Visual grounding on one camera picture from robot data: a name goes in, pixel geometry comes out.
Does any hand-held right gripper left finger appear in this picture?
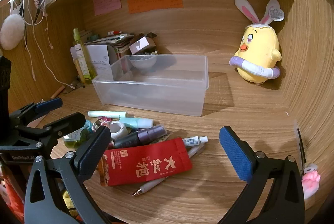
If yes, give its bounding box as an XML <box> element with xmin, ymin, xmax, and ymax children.
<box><xmin>24</xmin><ymin>125</ymin><xmax>113</xmax><ymax>224</ymax></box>

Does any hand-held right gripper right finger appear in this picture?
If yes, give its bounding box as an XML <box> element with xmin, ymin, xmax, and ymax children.
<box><xmin>218</xmin><ymin>125</ymin><xmax>306</xmax><ymax>224</ymax></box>

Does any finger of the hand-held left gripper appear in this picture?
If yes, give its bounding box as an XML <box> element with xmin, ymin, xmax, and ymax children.
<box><xmin>18</xmin><ymin>112</ymin><xmax>86</xmax><ymax>152</ymax></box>
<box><xmin>9</xmin><ymin>98</ymin><xmax>63</xmax><ymax>134</ymax></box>

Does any white tape roll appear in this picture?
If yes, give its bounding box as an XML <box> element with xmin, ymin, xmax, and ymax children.
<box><xmin>110</xmin><ymin>121</ymin><xmax>128</xmax><ymax>140</ymax></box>

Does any light green tube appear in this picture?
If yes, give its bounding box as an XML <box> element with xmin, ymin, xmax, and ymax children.
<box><xmin>88</xmin><ymin>110</ymin><xmax>128</xmax><ymax>118</ymax></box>

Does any small white ointment tube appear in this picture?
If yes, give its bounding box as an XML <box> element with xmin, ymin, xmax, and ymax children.
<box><xmin>182</xmin><ymin>136</ymin><xmax>208</xmax><ymax>147</ymax></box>

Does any red foil packet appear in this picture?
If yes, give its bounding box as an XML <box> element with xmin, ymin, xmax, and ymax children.
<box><xmin>100</xmin><ymin>137</ymin><xmax>194</xmax><ymax>186</ymax></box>

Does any dark purple bottle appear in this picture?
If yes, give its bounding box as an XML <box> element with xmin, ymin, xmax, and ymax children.
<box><xmin>108</xmin><ymin>125</ymin><xmax>167</xmax><ymax>149</ymax></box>

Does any white pen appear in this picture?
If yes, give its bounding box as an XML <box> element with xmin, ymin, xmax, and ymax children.
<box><xmin>132</xmin><ymin>143</ymin><xmax>205</xmax><ymax>197</ymax></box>

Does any clear plastic storage bin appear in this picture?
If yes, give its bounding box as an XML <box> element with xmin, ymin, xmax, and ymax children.
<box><xmin>92</xmin><ymin>54</ymin><xmax>209</xmax><ymax>117</ymax></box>

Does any small green bottle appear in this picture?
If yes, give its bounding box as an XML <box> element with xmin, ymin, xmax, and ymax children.
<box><xmin>63</xmin><ymin>128</ymin><xmax>92</xmax><ymax>149</ymax></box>

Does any pink crinkled wrapper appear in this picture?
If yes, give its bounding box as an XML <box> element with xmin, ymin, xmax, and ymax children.
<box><xmin>94</xmin><ymin>115</ymin><xmax>113</xmax><ymax>127</ymax></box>

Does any yellow bottle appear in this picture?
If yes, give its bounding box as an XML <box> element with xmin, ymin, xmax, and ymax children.
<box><xmin>70</xmin><ymin>47</ymin><xmax>86</xmax><ymax>85</ymax></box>

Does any green spray bottle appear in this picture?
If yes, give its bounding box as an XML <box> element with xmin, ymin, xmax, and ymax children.
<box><xmin>72</xmin><ymin>28</ymin><xmax>97</xmax><ymax>84</ymax></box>

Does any white folded paper box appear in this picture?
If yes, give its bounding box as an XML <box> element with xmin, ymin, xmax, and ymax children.
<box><xmin>85</xmin><ymin>45</ymin><xmax>118</xmax><ymax>81</ymax></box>

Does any white fluffy pompom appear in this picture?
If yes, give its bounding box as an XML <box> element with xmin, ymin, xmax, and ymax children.
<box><xmin>0</xmin><ymin>15</ymin><xmax>25</xmax><ymax>50</ymax></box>

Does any pink paw toy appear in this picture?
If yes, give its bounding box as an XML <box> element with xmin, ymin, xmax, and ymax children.
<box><xmin>301</xmin><ymin>164</ymin><xmax>321</xmax><ymax>200</ymax></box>

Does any grey bowl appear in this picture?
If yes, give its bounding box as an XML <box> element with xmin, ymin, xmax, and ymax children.
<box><xmin>130</xmin><ymin>55</ymin><xmax>158</xmax><ymax>70</ymax></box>

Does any dotted black headband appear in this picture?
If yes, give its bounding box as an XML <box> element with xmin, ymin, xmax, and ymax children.
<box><xmin>30</xmin><ymin>0</ymin><xmax>46</xmax><ymax>24</ymax></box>

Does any yellow chick plush toy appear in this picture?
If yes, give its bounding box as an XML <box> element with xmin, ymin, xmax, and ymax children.
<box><xmin>230</xmin><ymin>0</ymin><xmax>285</xmax><ymax>85</ymax></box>

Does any small white cardboard box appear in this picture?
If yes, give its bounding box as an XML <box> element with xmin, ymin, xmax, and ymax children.
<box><xmin>129</xmin><ymin>36</ymin><xmax>157</xmax><ymax>55</ymax></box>

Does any pink sticky note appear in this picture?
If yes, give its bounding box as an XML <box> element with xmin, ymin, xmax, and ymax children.
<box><xmin>93</xmin><ymin>0</ymin><xmax>122</xmax><ymax>16</ymax></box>

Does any orange sticky note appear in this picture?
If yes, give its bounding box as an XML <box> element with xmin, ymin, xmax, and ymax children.
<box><xmin>127</xmin><ymin>0</ymin><xmax>183</xmax><ymax>14</ymax></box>

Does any wooden handle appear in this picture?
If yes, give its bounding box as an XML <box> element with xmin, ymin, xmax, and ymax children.
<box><xmin>50</xmin><ymin>85</ymin><xmax>65</xmax><ymax>99</ymax></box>

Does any white cable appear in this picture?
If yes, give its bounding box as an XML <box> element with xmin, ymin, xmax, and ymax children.
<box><xmin>10</xmin><ymin>0</ymin><xmax>75</xmax><ymax>89</ymax></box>

